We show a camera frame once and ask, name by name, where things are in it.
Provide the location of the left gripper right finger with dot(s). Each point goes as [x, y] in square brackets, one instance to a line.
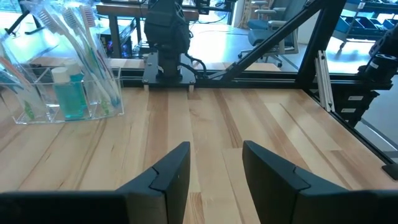
[280, 199]

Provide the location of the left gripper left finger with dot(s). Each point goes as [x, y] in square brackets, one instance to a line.
[161, 199]

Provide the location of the green white toothbrush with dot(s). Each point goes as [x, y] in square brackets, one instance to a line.
[71, 18]
[29, 110]

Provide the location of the blue white toothbrush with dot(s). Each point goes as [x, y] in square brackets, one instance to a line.
[46, 18]
[7, 82]

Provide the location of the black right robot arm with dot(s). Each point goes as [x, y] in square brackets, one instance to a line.
[168, 31]

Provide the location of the clear acrylic organizer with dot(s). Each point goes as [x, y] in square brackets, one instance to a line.
[93, 116]

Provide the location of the black box white labels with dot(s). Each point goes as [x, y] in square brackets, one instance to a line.
[357, 105]

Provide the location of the silver aluminium extrusion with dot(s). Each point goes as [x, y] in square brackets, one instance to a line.
[323, 81]

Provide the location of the computer with blue lights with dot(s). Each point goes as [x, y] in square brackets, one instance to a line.
[109, 46]

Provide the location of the grey blue office chair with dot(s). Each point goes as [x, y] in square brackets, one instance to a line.
[267, 34]

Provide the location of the wooden workbench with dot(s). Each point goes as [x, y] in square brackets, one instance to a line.
[124, 9]

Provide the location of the shelf with blue bins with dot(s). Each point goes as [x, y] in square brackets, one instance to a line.
[367, 23]

